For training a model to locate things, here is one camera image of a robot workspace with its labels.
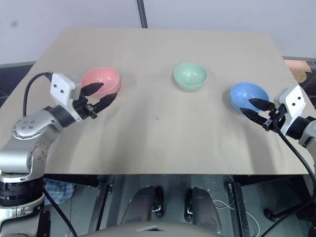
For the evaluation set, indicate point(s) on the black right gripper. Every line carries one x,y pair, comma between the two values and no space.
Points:
276,118

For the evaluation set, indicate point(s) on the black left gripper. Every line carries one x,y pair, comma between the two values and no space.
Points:
84,107

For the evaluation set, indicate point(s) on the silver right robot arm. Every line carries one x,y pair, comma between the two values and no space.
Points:
308,133

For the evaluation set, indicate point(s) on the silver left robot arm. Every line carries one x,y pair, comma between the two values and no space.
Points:
29,126

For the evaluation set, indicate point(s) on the pink red plastic bowl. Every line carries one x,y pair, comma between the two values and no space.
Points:
108,76

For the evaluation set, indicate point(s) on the blue plastic bowl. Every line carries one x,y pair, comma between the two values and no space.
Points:
243,92

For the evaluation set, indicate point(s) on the brown cardboard box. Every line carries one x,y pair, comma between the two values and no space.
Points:
297,67

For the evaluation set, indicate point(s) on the green plastic bowl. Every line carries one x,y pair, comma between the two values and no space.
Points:
190,74

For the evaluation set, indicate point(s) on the dark vertical pole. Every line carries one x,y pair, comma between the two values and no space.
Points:
142,13

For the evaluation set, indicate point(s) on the blue plaid cloth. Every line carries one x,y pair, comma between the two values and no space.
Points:
59,191

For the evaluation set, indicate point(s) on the dark rounded robot foot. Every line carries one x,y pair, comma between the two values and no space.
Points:
145,205
202,207

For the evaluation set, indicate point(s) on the grey robot torso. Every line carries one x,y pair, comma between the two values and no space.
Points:
153,232

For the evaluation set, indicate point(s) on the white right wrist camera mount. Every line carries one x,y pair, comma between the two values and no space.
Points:
295,98

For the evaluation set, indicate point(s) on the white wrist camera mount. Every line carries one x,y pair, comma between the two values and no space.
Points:
60,86
295,98

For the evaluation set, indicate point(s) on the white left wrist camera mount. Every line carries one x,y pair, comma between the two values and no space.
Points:
60,86

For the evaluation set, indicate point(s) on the black table frame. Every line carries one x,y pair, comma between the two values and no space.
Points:
81,180

